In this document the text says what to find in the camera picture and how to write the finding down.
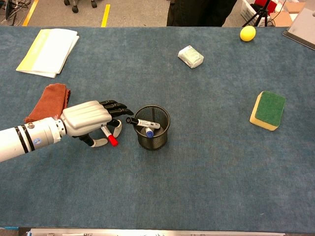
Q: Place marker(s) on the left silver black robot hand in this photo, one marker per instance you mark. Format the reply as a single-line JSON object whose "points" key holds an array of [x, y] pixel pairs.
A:
{"points": [[86, 115]]}

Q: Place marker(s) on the red whiteboard marker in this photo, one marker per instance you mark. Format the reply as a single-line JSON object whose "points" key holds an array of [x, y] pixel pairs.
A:
{"points": [[112, 140]]}

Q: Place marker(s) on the black whiteboard marker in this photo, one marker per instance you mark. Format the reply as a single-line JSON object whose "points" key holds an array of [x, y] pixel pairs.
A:
{"points": [[145, 123]]}

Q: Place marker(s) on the blue whiteboard marker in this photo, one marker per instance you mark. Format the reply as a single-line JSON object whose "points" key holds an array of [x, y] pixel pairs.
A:
{"points": [[149, 133]]}

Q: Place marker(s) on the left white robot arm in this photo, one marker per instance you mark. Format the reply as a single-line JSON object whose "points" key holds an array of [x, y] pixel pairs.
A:
{"points": [[24, 140]]}

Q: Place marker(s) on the black round cup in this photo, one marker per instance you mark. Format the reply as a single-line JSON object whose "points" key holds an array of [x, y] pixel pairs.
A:
{"points": [[152, 143]]}

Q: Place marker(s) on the folded orange-brown cloth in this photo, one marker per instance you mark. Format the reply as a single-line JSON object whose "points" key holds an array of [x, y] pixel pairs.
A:
{"points": [[51, 100]]}

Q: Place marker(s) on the cream paper booklet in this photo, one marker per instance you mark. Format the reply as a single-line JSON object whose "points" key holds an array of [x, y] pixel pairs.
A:
{"points": [[53, 75]]}

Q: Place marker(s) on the yellow white Lexicon booklet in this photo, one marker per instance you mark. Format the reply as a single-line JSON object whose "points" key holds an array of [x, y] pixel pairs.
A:
{"points": [[46, 51]]}

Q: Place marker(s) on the yellow floor tape strip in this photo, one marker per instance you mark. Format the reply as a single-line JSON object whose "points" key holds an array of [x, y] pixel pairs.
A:
{"points": [[105, 16], [30, 12]]}

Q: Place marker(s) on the office chair wheel base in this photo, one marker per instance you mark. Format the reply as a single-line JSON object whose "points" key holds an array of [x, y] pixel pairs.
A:
{"points": [[75, 9]]}

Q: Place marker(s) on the white green tissue pack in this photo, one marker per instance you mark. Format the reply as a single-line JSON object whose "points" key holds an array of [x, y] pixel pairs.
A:
{"points": [[190, 57]]}

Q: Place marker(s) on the blue felt table mat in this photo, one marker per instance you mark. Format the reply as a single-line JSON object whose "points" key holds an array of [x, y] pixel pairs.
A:
{"points": [[197, 172]]}

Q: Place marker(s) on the person in black trousers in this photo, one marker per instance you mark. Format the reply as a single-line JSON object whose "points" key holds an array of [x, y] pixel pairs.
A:
{"points": [[197, 12]]}

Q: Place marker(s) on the yellow ball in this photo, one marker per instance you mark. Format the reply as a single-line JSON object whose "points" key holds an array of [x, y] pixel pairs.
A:
{"points": [[248, 33]]}

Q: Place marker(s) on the green yellow sponge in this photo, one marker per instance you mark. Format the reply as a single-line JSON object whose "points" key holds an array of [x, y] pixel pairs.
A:
{"points": [[269, 108]]}

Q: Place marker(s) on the white plastic basket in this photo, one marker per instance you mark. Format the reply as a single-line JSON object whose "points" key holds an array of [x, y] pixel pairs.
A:
{"points": [[247, 11]]}

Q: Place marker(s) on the black tripod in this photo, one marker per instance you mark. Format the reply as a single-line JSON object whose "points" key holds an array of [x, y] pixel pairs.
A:
{"points": [[261, 11]]}

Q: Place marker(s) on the red object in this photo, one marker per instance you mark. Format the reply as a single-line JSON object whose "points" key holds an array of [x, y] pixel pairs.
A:
{"points": [[272, 7]]}

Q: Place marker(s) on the brown cardboard box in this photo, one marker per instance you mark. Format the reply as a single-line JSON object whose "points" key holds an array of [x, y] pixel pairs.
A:
{"points": [[283, 18]]}

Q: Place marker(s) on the aluminium frame rail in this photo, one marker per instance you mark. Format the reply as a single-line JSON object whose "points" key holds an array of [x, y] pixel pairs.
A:
{"points": [[172, 232]]}

